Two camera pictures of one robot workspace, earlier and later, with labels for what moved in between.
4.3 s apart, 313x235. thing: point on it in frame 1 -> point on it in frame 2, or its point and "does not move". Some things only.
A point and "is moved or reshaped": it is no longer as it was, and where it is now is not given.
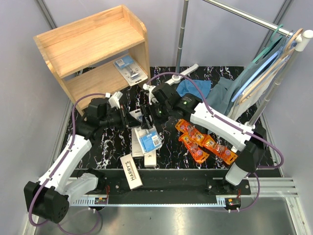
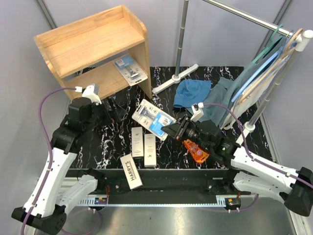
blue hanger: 287,45 does not move
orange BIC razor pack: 197,153 does not move
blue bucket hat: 185,87 does not move
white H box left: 137,150 does not move
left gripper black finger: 131,121 -> 120,111
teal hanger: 274,40 does not move
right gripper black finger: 146,122 -> 172,129
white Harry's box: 132,176 does not move
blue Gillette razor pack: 148,139 is moved or reshaped
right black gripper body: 159,112 -> 188,130
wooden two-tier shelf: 80,54 does not move
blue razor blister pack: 130,70 does not move
